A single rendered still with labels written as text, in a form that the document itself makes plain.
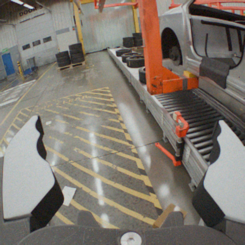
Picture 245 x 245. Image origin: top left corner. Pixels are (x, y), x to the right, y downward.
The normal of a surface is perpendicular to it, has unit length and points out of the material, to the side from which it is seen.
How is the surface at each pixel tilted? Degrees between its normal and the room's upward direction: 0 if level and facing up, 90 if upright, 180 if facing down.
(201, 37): 87
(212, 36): 87
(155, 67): 90
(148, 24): 90
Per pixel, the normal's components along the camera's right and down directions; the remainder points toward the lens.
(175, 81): 0.16, 0.51
